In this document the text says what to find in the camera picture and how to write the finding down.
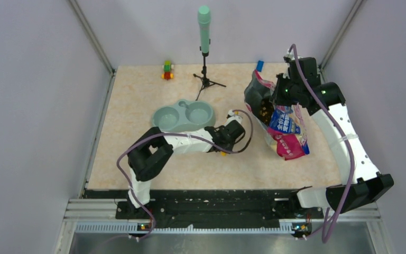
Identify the cat food bag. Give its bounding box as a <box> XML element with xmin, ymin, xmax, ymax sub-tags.
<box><xmin>244</xmin><ymin>70</ymin><xmax>310</xmax><ymax>160</ymax></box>

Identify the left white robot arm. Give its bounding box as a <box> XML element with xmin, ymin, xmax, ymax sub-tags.
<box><xmin>127</xmin><ymin>120</ymin><xmax>246</xmax><ymax>219</ymax></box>

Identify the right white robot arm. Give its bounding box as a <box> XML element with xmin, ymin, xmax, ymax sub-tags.
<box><xmin>270</xmin><ymin>56</ymin><xmax>394</xmax><ymax>218</ymax></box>

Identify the green double pet bowl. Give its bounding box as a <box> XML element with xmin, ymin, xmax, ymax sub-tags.
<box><xmin>151</xmin><ymin>99</ymin><xmax>216</xmax><ymax>132</ymax></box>

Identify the blue block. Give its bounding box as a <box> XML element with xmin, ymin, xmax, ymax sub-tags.
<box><xmin>256</xmin><ymin>60</ymin><xmax>264</xmax><ymax>72</ymax></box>

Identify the black tripod microphone stand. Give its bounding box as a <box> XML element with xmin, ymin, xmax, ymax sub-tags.
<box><xmin>193</xmin><ymin>53</ymin><xmax>227</xmax><ymax>101</ymax></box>

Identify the colourful toy block figure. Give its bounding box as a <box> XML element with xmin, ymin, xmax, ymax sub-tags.
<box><xmin>161</xmin><ymin>60</ymin><xmax>174</xmax><ymax>80</ymax></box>

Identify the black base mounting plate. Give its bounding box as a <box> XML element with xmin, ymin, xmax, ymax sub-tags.
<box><xmin>83</xmin><ymin>189</ymin><xmax>324</xmax><ymax>229</ymax></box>

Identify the green microphone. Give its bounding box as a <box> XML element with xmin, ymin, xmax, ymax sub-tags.
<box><xmin>197</xmin><ymin>5</ymin><xmax>211</xmax><ymax>57</ymax></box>

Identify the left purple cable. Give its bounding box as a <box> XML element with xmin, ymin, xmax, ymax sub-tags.
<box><xmin>116</xmin><ymin>109</ymin><xmax>254</xmax><ymax>242</ymax></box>

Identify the purple cable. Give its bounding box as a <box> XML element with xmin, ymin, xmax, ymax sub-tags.
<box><xmin>116</xmin><ymin>109</ymin><xmax>254</xmax><ymax>242</ymax></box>
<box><xmin>289</xmin><ymin>43</ymin><xmax>356</xmax><ymax>243</ymax></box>

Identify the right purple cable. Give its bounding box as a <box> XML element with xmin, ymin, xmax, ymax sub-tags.
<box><xmin>289</xmin><ymin>43</ymin><xmax>356</xmax><ymax>243</ymax></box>

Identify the grey cable duct strip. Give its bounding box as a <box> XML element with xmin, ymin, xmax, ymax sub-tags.
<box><xmin>75</xmin><ymin>222</ymin><xmax>294</xmax><ymax>234</ymax></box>

